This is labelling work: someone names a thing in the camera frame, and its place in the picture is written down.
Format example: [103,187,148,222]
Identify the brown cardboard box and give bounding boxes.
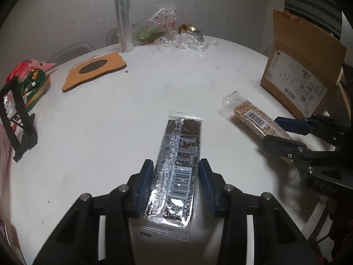
[260,8,347,120]

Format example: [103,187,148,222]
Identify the gold foil wrapper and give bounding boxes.
[178,23,200,34]

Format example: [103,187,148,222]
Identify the tan cereal bar packet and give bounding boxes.
[219,91,297,166]

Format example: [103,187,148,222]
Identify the green snack bag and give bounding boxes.
[21,70,51,109]

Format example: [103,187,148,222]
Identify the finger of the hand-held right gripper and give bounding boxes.
[261,135,353,183]
[274,114,348,145]

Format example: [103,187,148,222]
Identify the tall clear film roll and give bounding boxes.
[114,0,135,53]

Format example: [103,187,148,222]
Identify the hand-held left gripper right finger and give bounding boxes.
[198,159,316,265]

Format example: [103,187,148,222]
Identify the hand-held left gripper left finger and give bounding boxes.
[32,159,154,265]

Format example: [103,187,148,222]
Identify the silver foil packet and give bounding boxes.
[3,94,18,129]

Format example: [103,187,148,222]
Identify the red and pink snack bag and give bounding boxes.
[6,59,57,85]

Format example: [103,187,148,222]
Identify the clear red-dotted plastic bag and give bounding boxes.
[133,2,178,46]

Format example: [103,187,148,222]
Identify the crumpled clear plastic wrap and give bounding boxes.
[158,32,218,51]

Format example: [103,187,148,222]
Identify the black plastic stand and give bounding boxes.
[0,77,38,163]

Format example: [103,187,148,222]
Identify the dark sesame bar packet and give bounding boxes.
[139,110,205,243]

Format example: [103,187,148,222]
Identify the grey chair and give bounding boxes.
[106,28,119,46]
[47,42,96,64]

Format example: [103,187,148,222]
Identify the orange cork mat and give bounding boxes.
[61,52,128,92]

